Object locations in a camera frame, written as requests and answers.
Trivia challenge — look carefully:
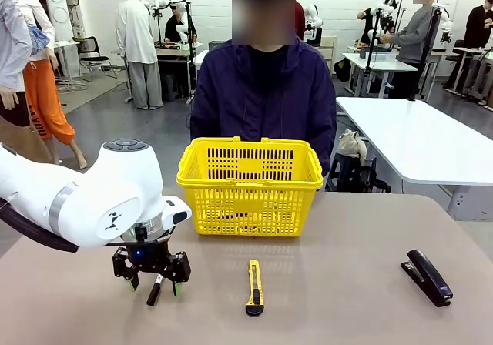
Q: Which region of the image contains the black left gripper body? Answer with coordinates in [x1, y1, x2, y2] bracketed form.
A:
[114, 236, 173, 273]

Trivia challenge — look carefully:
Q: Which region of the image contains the white marker with black cap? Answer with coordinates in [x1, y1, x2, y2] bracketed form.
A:
[146, 273, 165, 306]

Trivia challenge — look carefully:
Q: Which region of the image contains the yellow plastic shopping basket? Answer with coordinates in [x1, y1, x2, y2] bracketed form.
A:
[176, 136, 324, 237]

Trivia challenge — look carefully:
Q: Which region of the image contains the seated person in purple jacket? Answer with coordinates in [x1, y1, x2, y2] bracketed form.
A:
[189, 0, 338, 176]

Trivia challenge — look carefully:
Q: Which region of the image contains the person in white coat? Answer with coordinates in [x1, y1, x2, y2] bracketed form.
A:
[115, 0, 165, 110]

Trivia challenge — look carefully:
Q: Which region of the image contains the seated person in black clothes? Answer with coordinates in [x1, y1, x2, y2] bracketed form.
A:
[164, 4, 196, 44]

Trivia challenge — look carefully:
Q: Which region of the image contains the person in dark red top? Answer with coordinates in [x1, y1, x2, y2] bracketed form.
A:
[294, 0, 307, 40]

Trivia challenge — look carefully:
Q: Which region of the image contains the person in black t-shirt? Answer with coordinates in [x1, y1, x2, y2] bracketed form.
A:
[357, 8, 381, 48]

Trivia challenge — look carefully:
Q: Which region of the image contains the person in grey hoodie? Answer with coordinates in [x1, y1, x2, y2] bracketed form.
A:
[383, 0, 438, 99]

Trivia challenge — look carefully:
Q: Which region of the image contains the standing person in black outfit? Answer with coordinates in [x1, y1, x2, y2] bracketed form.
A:
[464, 0, 493, 49]

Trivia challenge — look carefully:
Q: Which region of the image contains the yellow black utility knife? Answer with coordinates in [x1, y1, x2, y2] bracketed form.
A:
[245, 259, 265, 317]

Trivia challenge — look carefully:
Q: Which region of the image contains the brown wooden board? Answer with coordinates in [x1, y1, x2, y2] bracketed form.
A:
[0, 119, 53, 165]

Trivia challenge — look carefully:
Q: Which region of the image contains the mannequin in orange pants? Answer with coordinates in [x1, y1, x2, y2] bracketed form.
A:
[13, 0, 89, 169]

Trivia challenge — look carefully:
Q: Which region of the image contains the black stool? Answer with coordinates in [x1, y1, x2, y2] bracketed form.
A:
[325, 152, 392, 193]

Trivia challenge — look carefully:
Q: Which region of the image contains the background work table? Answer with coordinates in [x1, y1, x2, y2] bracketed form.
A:
[156, 42, 205, 99]

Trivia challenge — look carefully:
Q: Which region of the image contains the beige cloth bag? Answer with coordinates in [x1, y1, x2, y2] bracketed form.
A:
[337, 127, 369, 158]

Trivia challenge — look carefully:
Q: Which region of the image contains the black office chair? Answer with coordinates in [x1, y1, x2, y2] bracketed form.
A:
[71, 35, 117, 80]

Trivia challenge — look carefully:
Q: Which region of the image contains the white desk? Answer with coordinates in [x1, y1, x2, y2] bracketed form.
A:
[52, 39, 82, 82]

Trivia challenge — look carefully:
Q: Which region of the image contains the mannequin in striped shirt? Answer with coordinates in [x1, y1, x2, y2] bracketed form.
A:
[0, 0, 34, 129]

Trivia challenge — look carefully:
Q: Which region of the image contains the black stapler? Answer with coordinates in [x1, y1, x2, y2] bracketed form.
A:
[400, 249, 454, 308]

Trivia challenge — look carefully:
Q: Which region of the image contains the black bag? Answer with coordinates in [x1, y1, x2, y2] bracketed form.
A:
[333, 56, 352, 82]

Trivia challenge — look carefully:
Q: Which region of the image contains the beige drawer cabinet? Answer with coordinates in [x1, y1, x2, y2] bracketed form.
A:
[319, 35, 338, 72]

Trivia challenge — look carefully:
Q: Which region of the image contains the large white table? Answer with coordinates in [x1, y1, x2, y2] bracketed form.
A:
[334, 95, 493, 221]

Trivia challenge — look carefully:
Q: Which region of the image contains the small white table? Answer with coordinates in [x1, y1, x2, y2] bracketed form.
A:
[341, 51, 420, 96]

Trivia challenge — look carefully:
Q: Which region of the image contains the grey background desk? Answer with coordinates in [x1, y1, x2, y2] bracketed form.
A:
[434, 46, 493, 99]

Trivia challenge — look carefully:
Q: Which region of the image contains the black left arm cable sleeve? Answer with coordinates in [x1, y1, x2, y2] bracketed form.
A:
[0, 204, 80, 253]

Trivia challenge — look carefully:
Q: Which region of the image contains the black camera pole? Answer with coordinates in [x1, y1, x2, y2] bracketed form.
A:
[184, 1, 198, 104]

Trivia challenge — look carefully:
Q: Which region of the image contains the black camera tripod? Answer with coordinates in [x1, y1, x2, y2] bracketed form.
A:
[364, 9, 386, 94]
[408, 4, 444, 102]

